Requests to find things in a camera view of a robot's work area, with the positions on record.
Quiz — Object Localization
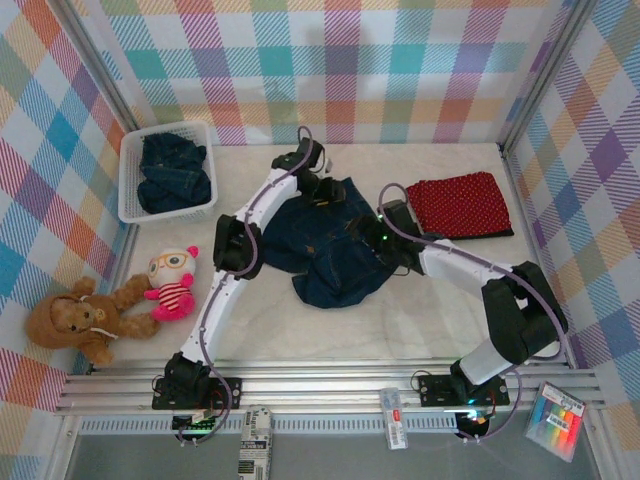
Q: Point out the pink and white plush doll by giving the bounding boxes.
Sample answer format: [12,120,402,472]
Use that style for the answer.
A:
[143,244,200,324]

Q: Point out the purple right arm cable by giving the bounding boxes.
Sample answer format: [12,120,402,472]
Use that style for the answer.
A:
[377,183,571,444]

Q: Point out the red polka dot skirt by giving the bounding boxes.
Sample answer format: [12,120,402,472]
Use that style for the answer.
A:
[404,170,515,239]

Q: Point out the aluminium frame rail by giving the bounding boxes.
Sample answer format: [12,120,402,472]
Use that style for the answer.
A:
[52,357,609,416]

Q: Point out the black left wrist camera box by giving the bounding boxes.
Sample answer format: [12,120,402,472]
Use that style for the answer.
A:
[292,138,326,172]

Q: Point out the aluminium corner post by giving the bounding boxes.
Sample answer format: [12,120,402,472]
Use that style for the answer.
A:
[497,0,599,151]
[59,0,139,134]

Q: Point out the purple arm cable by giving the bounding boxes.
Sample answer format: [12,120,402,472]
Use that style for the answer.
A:
[377,183,571,444]
[174,125,326,449]

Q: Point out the slotted grey cable duct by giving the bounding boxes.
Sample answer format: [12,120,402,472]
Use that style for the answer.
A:
[77,413,461,435]

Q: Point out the brown teddy bear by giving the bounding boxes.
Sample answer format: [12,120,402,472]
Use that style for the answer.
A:
[25,273,160,366]

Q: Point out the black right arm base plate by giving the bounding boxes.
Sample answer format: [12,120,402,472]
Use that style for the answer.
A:
[418,373,511,409]

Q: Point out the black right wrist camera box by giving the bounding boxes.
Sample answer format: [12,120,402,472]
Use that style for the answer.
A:
[383,199,417,232]

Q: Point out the black skirt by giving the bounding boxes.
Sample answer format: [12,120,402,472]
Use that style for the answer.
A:
[424,225,516,242]

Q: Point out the white plastic basket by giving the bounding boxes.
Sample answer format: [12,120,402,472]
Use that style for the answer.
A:
[118,119,220,225]

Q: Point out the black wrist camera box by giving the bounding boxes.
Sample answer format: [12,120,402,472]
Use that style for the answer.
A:
[292,138,326,172]
[383,199,417,232]

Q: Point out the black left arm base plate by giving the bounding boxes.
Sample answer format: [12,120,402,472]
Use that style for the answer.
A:
[152,375,243,412]

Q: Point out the clear plastic box with labels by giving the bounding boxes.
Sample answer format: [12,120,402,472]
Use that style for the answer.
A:
[379,386,409,451]

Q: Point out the dark blue denim skirt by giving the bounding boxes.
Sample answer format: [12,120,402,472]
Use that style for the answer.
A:
[259,177,401,310]
[137,132,212,215]

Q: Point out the colourful marker pack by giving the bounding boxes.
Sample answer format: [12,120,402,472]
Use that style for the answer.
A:
[524,382,587,464]

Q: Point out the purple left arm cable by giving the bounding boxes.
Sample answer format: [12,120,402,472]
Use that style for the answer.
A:
[174,125,326,449]

